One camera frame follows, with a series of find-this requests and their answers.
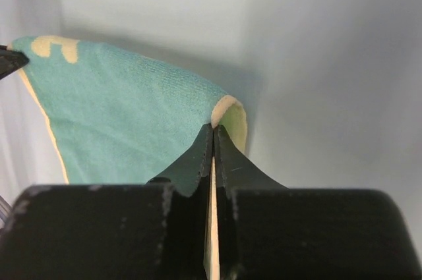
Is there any teal and cream towel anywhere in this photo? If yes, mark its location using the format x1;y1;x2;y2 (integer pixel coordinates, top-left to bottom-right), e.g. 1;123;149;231
9;34;249;280

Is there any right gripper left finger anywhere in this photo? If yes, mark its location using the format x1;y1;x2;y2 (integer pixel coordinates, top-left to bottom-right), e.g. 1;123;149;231
1;125;213;279

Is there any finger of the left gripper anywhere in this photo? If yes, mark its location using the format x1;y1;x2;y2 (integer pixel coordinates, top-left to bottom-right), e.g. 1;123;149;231
0;45;29;80

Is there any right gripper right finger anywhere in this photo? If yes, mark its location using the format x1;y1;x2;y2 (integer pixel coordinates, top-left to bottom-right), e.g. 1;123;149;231
214;126;421;279

